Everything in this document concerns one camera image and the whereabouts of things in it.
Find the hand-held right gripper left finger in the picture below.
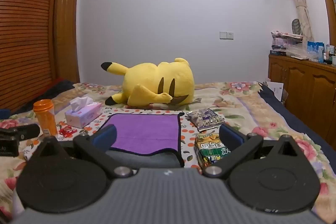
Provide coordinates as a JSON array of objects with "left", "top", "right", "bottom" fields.
[{"left": 34, "top": 124, "right": 134, "bottom": 179}]

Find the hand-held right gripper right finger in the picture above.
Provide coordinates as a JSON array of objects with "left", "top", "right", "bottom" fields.
[{"left": 203, "top": 123, "right": 306, "bottom": 179}]

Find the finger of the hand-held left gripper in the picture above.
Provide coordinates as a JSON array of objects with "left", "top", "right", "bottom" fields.
[{"left": 14, "top": 123, "right": 41, "bottom": 140}]

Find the purple towel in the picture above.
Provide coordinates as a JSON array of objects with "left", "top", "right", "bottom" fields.
[{"left": 101, "top": 112, "right": 185, "bottom": 157}]

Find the grey towel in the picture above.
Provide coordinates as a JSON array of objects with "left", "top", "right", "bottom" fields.
[{"left": 104, "top": 148, "right": 186, "bottom": 169}]

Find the orange plastic bottle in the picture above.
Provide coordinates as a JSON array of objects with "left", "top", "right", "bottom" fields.
[{"left": 33, "top": 99, "right": 58, "bottom": 137}]

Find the green snack packet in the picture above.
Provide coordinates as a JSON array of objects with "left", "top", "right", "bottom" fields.
[{"left": 194, "top": 133, "right": 232, "bottom": 170}]

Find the floral bed sheet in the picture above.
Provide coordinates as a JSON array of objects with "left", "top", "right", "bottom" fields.
[{"left": 0, "top": 81, "right": 336, "bottom": 222}]

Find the purple snack packet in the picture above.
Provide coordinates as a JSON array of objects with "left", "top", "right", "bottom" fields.
[{"left": 186, "top": 108, "right": 226, "bottom": 133}]

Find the pink tissue box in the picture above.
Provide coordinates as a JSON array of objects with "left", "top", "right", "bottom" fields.
[{"left": 64, "top": 96, "right": 102, "bottom": 129}]

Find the red candy wrapper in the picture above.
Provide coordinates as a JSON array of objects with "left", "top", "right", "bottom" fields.
[{"left": 58, "top": 127, "right": 78, "bottom": 138}]

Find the dark blue blanket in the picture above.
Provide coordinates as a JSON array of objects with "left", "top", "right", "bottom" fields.
[
  {"left": 16, "top": 77, "right": 77, "bottom": 111},
  {"left": 258, "top": 82, "right": 336, "bottom": 161}
]

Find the white paper sheet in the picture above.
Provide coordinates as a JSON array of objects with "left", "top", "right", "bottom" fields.
[{"left": 266, "top": 78, "right": 285, "bottom": 103}]

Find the yellow plush toy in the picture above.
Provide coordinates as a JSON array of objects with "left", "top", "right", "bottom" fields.
[{"left": 101, "top": 57, "right": 195, "bottom": 107}]

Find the wooden cabinet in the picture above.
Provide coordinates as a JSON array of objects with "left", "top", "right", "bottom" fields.
[{"left": 267, "top": 54, "right": 336, "bottom": 144}]

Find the wooden louvred wardrobe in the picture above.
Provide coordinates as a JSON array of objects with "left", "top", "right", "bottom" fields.
[{"left": 0, "top": 0, "right": 67, "bottom": 112}]

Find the wooden door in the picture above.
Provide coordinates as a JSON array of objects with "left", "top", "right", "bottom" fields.
[{"left": 54, "top": 0, "right": 81, "bottom": 83}]

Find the clear plastic bag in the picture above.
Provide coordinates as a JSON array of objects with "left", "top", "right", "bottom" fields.
[{"left": 286, "top": 44, "right": 313, "bottom": 61}]

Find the pile of printed packages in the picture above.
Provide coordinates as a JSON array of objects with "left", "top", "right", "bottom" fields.
[{"left": 270, "top": 30, "right": 311, "bottom": 57}]

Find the blue carton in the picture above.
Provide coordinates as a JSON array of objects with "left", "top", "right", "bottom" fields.
[{"left": 307, "top": 41, "right": 325, "bottom": 63}]

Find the grey striped hand fan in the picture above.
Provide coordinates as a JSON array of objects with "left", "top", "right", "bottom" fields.
[{"left": 291, "top": 18, "right": 303, "bottom": 36}]

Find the group of small bottles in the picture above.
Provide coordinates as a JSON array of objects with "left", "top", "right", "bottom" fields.
[{"left": 324, "top": 44, "right": 336, "bottom": 66}]

